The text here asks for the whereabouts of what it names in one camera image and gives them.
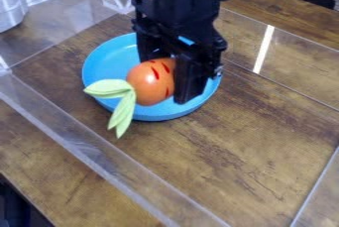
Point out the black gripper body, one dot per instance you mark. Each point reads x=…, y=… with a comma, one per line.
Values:
x=182, y=22

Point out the orange toy carrot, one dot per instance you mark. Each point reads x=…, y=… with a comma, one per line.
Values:
x=146, y=86

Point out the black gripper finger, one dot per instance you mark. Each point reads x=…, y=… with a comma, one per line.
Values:
x=190, y=78
x=149, y=47

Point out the blue round tray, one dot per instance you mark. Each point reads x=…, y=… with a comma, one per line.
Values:
x=109, y=62

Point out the clear acrylic enclosure panel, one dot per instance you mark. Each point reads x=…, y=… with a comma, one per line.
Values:
x=173, y=208

